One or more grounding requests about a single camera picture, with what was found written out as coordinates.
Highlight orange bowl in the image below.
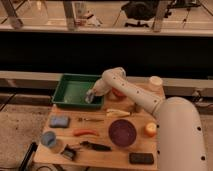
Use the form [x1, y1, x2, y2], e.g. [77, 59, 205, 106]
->
[112, 88, 126, 99]

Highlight blue sponge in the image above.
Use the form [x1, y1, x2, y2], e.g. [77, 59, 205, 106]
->
[49, 116, 70, 128]

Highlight green plastic tray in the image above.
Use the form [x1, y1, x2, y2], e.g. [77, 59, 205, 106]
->
[52, 73, 104, 109]

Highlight orange round fruit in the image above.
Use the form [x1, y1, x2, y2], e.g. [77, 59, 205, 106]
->
[144, 122, 157, 137]

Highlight black handled tool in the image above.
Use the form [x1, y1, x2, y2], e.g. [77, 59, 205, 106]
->
[80, 141, 111, 151]

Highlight yellow banana peel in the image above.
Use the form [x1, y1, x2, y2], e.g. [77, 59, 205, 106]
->
[106, 109, 131, 118]

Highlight small metal cup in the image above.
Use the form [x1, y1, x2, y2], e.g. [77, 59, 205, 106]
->
[134, 104, 143, 113]

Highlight black office chair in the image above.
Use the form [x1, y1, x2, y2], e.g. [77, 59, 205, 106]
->
[121, 0, 159, 28]

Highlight white grey towel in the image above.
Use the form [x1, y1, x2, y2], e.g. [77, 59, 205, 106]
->
[85, 89, 95, 103]

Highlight black binder clip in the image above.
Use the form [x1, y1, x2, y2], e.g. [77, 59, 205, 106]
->
[61, 145, 79, 161]

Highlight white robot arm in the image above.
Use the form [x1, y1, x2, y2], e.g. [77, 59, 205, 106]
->
[92, 67, 208, 171]

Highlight black rectangular block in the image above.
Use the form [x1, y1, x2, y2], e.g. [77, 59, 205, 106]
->
[129, 153, 154, 164]

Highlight black bar on floor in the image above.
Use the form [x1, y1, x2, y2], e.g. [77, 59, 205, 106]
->
[18, 142, 38, 171]

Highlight small brown utensil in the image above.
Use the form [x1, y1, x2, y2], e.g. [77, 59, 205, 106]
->
[77, 117, 104, 122]

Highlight red chili pepper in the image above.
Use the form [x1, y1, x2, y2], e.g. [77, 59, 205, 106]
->
[73, 129, 99, 136]

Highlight purple plate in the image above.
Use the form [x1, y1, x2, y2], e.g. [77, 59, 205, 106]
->
[108, 119, 137, 147]

